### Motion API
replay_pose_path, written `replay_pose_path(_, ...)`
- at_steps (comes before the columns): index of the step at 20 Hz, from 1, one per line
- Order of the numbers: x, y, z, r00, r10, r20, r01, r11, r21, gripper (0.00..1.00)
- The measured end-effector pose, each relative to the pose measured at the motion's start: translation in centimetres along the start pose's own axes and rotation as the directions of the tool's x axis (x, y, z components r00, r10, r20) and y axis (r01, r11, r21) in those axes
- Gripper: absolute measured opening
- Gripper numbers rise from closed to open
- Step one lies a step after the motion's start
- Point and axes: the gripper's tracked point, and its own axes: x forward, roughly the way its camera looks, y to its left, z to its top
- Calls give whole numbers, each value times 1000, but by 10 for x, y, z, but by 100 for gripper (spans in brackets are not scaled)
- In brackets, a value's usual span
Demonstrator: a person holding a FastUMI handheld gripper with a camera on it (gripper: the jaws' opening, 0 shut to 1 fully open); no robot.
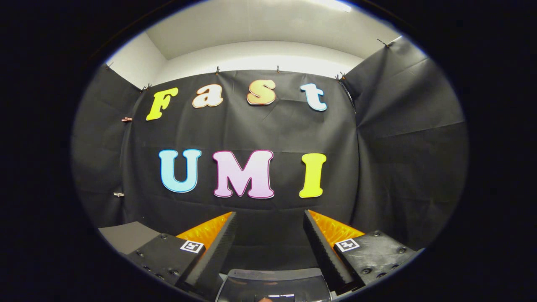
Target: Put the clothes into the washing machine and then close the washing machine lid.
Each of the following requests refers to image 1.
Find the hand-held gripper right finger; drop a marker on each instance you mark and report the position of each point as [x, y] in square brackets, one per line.
[325, 253]

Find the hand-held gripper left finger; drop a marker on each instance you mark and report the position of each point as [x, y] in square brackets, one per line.
[216, 253]

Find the black backdrop cloth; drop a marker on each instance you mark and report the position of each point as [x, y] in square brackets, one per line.
[272, 134]

